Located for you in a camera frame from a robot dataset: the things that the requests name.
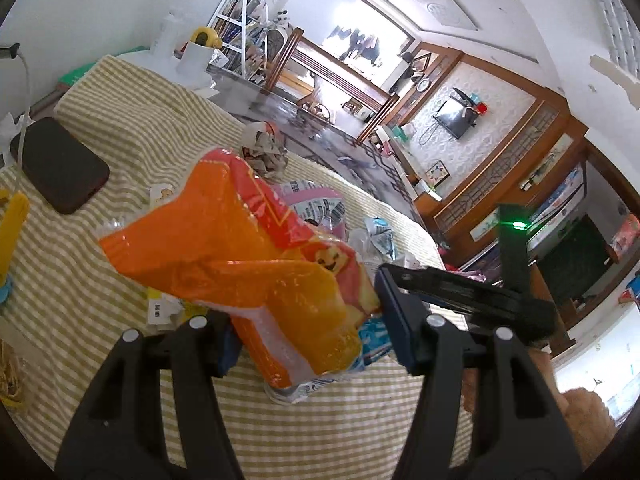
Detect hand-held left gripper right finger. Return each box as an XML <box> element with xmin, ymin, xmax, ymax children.
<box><xmin>375</xmin><ymin>266</ymin><xmax>584</xmax><ymax>480</ymax></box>

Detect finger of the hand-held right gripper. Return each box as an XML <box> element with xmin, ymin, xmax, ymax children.
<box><xmin>394</xmin><ymin>265</ymin><xmax>507</xmax><ymax>319</ymax></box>

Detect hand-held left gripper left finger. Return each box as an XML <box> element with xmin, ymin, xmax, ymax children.
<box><xmin>54</xmin><ymin>309</ymin><xmax>247</xmax><ymax>480</ymax></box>

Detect orange snack wrapper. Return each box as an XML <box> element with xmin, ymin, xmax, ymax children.
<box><xmin>97</xmin><ymin>147</ymin><xmax>381</xmax><ymax>391</ymax></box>

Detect newspaper ball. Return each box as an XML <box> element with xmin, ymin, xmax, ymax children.
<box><xmin>241</xmin><ymin>121</ymin><xmax>290</xmax><ymax>181</ymax></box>

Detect person's right hand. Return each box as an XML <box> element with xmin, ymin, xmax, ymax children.
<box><xmin>528</xmin><ymin>347</ymin><xmax>565</xmax><ymax>397</ymax></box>

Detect blue red printed wrapper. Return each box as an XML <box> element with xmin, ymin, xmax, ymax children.
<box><xmin>262</xmin><ymin>312</ymin><xmax>400</xmax><ymax>406</ymax></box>

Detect blue white snack wrapper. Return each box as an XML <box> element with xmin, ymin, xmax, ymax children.
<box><xmin>347</xmin><ymin>215</ymin><xmax>422</xmax><ymax>272</ymax></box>

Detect small framed picture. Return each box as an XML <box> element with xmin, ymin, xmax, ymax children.
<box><xmin>425</xmin><ymin>160</ymin><xmax>451</xmax><ymax>184</ymax></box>

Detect low wooden television cabinet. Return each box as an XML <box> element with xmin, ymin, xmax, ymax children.
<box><xmin>376</xmin><ymin>125</ymin><xmax>443</xmax><ymax>203</ymax></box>

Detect pink snack wrapper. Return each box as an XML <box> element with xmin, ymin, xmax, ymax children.
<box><xmin>272</xmin><ymin>180</ymin><xmax>351</xmax><ymax>242</ymax></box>

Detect wooden chair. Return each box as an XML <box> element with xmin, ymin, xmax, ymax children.
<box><xmin>264</xmin><ymin>27</ymin><xmax>401</xmax><ymax>128</ymax></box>

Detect yellow blue phone stand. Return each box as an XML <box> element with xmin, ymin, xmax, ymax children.
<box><xmin>0</xmin><ymin>190</ymin><xmax>31</xmax><ymax>311</ymax></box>

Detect yellow striped table cloth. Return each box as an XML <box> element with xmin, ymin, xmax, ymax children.
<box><xmin>0</xmin><ymin>55</ymin><xmax>475</xmax><ymax>480</ymax></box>

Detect white plastic container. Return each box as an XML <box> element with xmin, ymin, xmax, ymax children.
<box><xmin>177</xmin><ymin>42</ymin><xmax>212</xmax><ymax>89</ymax></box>

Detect white tissue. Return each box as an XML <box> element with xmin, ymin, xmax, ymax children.
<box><xmin>0</xmin><ymin>112</ymin><xmax>24</xmax><ymax>167</ymax></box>

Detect yellow tape roll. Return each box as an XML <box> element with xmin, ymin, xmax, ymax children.
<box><xmin>192</xmin><ymin>27</ymin><xmax>222</xmax><ymax>52</ymax></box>

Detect green flat box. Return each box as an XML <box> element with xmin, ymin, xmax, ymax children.
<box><xmin>56</xmin><ymin>47</ymin><xmax>151</xmax><ymax>94</ymax></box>

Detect white book rack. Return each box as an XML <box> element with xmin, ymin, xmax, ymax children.
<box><xmin>206</xmin><ymin>0</ymin><xmax>272</xmax><ymax>75</ymax></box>

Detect wooden partition frame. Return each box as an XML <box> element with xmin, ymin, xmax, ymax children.
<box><xmin>414</xmin><ymin>42</ymin><xmax>593</xmax><ymax>266</ymax></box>

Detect wall television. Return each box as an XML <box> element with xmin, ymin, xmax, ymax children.
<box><xmin>433</xmin><ymin>97</ymin><xmax>477</xmax><ymax>139</ymax></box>

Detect white cable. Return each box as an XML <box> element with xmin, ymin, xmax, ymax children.
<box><xmin>12</xmin><ymin>52</ymin><xmax>34</xmax><ymax>196</ymax></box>

